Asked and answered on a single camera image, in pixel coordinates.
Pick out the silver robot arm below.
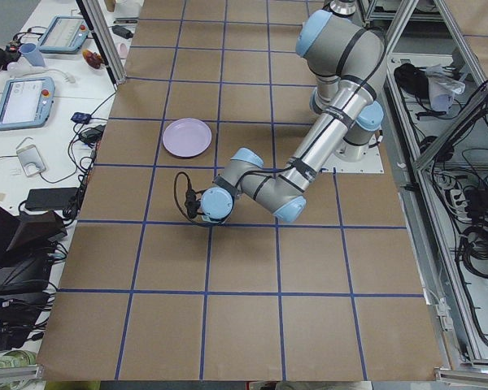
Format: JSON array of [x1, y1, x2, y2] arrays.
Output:
[[199, 10, 386, 224]]

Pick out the lilac round plate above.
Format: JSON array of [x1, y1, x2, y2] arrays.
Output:
[[163, 118, 212, 158]]

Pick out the pink plastic cup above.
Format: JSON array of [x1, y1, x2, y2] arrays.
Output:
[[116, 42, 129, 59]]

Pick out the light blue plastic cup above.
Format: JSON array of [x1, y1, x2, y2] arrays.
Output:
[[19, 42, 46, 67]]

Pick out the small blue usb device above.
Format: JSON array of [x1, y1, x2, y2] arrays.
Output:
[[71, 112, 92, 124]]

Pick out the black flat power brick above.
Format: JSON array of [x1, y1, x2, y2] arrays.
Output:
[[24, 187, 78, 211]]

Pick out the black power adapter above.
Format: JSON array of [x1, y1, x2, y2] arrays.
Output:
[[111, 25, 133, 39]]

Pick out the red yellow mango toy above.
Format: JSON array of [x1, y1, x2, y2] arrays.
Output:
[[82, 50, 103, 69]]

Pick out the white power strip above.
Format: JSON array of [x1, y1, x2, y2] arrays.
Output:
[[446, 188, 471, 223]]

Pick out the dark brown box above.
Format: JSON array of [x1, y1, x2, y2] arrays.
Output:
[[7, 210, 67, 252]]

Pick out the near blue teach pendant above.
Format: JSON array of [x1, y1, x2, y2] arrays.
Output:
[[0, 77, 55, 131]]

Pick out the blue teach pendant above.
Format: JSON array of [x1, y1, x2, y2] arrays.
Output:
[[37, 16, 89, 54], [0, 77, 55, 131]]

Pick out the far blue teach pendant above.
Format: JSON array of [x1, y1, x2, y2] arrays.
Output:
[[37, 16, 89, 54]]

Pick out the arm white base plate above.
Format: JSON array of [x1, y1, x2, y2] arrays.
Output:
[[321, 136, 384, 174]]

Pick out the aluminium frame post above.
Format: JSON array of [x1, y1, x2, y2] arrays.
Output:
[[76, 0, 126, 86]]

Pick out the bundled black cables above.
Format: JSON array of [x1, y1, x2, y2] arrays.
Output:
[[455, 222, 488, 280]]

